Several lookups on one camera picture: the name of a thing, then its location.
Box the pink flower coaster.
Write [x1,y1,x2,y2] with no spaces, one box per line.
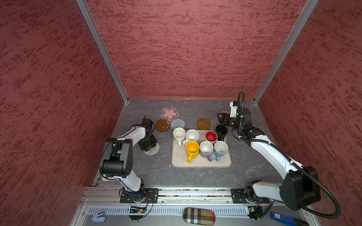
[160,107,180,122]

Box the brown cork round coaster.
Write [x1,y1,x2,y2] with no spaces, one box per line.
[197,118,211,130]

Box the white speckled mug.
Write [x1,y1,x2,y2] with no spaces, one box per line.
[182,129,199,146]

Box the circuit board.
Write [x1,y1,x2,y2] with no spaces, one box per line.
[248,206,263,217]
[129,206,147,214]

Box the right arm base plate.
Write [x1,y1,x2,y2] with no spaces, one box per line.
[231,188,271,205]

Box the aluminium rail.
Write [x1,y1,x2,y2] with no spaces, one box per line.
[80,186,309,205]

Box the red inside white mug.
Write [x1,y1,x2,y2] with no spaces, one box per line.
[205,131,218,144]

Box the left circuit board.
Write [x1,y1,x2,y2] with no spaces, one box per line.
[129,206,147,214]

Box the blue tool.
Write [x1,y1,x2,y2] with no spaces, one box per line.
[270,211,309,226]

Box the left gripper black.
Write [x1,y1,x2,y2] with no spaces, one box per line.
[138,135,157,151]

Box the beige rectangular tray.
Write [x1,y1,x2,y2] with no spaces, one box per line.
[172,130,232,168]

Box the right circuit board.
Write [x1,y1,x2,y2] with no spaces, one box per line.
[248,206,263,217]

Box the beige spiral round coaster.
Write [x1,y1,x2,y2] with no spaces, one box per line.
[144,143,160,155]

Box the small stapler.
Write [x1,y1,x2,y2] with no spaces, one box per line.
[91,210,106,223]

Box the yellow mug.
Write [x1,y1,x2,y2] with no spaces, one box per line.
[186,141,200,163]

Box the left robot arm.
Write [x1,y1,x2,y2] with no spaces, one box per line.
[99,124,157,203]

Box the cream white mug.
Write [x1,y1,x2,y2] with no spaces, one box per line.
[173,127,186,146]

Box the lavender handle mug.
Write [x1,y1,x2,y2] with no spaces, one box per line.
[199,141,214,162]

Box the grey woven round coaster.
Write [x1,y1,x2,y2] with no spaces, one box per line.
[171,119,185,130]

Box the black mug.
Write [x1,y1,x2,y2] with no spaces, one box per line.
[216,125,228,141]

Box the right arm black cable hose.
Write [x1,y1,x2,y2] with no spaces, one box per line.
[237,90,342,219]

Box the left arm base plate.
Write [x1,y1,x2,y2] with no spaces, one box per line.
[118,188,159,204]

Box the dark brown glossy coaster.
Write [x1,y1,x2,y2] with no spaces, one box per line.
[155,119,170,132]

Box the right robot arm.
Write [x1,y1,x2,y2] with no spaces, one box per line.
[217,106,321,211]

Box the plaid glasses case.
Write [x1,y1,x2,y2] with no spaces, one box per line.
[183,208,216,226]

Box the light blue mug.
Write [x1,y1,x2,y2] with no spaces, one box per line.
[214,141,229,162]

